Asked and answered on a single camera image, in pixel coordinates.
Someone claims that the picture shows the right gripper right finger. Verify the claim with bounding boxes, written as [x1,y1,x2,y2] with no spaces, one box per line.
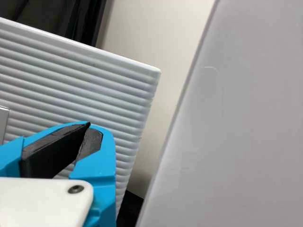
[68,125,117,227]

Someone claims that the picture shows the white box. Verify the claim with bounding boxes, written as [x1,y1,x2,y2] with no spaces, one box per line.
[136,0,303,227]

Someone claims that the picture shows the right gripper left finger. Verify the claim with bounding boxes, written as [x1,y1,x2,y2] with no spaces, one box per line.
[0,121,92,179]

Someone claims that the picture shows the incubator door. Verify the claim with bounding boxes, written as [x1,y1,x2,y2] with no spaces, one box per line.
[0,17,162,204]

